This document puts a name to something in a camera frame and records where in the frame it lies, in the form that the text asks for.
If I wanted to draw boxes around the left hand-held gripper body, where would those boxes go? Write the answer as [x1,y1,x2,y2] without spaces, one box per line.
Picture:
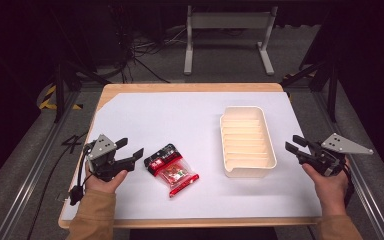
[83,133,135,183]

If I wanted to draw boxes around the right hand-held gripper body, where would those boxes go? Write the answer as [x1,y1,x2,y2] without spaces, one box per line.
[308,132,375,178]

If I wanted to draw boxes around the red and black snack packet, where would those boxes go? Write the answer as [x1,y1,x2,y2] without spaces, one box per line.
[143,143,200,198]

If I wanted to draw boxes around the cream plastic ribbed box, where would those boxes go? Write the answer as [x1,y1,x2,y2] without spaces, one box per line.
[219,105,278,179]

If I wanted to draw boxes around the person's left hand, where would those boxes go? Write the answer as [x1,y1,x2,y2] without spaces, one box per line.
[84,161,129,195]

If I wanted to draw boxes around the person's right hand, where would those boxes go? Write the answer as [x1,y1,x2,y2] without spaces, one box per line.
[301,159,352,217]

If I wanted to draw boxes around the black metal stand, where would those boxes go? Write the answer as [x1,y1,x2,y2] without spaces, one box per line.
[281,9,343,123]
[48,6,111,124]

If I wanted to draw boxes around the white metal stand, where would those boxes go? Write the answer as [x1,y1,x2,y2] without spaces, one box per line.
[183,4,279,76]

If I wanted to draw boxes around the black wrist strap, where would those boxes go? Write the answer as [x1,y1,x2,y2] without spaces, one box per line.
[343,164,356,209]

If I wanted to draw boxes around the black cable with plug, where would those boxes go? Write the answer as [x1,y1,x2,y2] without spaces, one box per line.
[68,146,94,207]

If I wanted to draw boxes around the bundle of black cables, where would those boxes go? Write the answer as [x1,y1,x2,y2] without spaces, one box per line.
[108,3,188,84]

